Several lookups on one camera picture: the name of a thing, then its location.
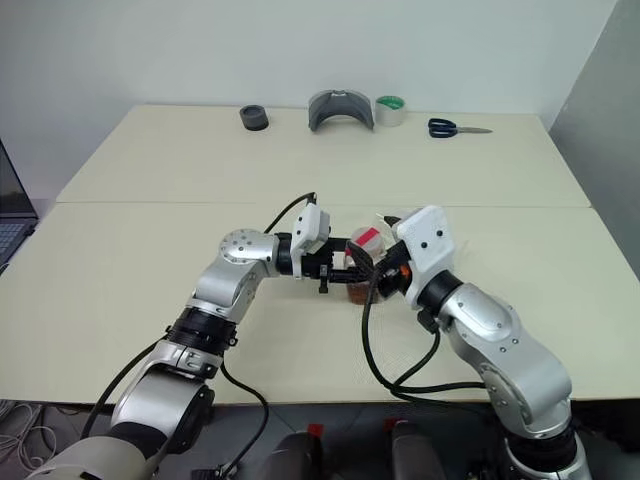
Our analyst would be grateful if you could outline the grey curved plastic shell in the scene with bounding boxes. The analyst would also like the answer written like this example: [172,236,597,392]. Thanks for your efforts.
[307,88,376,134]

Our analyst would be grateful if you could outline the grey laptop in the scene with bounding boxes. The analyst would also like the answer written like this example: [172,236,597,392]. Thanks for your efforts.
[0,137,40,264]

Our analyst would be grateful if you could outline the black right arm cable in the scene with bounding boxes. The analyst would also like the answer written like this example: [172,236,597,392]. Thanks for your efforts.
[360,269,501,419]

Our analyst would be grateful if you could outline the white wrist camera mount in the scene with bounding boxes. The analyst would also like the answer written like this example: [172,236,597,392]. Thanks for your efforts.
[291,203,333,279]
[391,204,457,311]

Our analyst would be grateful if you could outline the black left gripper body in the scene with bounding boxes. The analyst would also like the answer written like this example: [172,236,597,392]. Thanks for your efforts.
[302,237,351,296]

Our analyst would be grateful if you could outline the clear bottle with red label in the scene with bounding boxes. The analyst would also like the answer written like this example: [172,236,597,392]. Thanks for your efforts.
[344,225,390,306]

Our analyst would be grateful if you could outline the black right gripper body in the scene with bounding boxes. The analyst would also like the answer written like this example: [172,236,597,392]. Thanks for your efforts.
[372,244,414,302]

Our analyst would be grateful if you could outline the white tape roll green core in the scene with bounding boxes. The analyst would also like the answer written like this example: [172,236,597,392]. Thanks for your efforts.
[374,95,407,127]

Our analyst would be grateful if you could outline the black handled scissors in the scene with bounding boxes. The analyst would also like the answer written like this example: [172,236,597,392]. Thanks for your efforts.
[427,117,494,139]

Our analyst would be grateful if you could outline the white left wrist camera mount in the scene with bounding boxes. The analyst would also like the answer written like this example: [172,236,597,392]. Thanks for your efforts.
[291,203,333,279]

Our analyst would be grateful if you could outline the dark rounded shape red tab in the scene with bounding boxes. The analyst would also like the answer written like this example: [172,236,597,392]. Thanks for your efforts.
[257,423,326,480]
[382,418,449,480]

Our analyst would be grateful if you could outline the white cord bundle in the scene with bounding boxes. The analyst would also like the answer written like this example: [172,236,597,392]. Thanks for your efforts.
[0,398,59,476]

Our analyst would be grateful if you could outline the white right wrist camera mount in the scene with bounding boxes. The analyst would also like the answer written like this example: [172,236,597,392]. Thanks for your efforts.
[391,204,457,311]

